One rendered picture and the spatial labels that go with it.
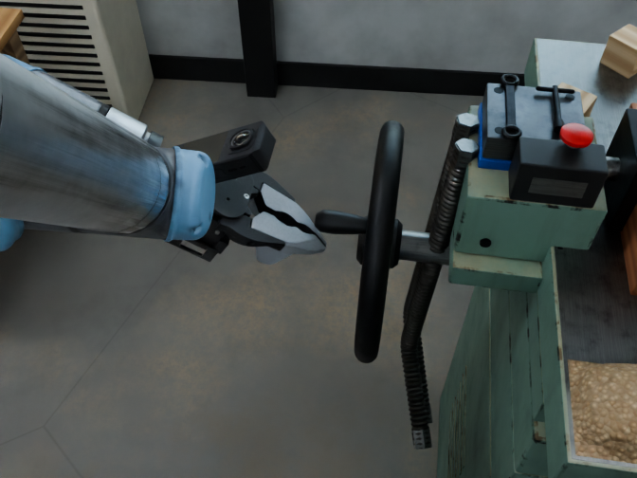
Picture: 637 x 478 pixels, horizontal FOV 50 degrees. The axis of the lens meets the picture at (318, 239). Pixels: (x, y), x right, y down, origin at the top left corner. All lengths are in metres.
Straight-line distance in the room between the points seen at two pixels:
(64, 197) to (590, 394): 0.45
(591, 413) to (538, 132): 0.27
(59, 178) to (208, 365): 1.34
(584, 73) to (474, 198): 0.34
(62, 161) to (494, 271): 0.50
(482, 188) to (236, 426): 1.04
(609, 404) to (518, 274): 0.19
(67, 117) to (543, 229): 0.50
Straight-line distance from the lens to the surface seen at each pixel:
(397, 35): 2.22
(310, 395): 1.62
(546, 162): 0.66
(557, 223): 0.71
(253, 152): 0.61
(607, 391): 0.63
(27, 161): 0.32
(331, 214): 0.70
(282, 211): 0.71
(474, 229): 0.72
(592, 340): 0.69
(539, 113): 0.73
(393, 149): 0.72
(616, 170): 0.76
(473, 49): 2.26
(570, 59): 0.99
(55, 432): 1.68
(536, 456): 0.77
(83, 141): 0.37
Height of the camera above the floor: 1.45
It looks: 51 degrees down
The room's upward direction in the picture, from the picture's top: straight up
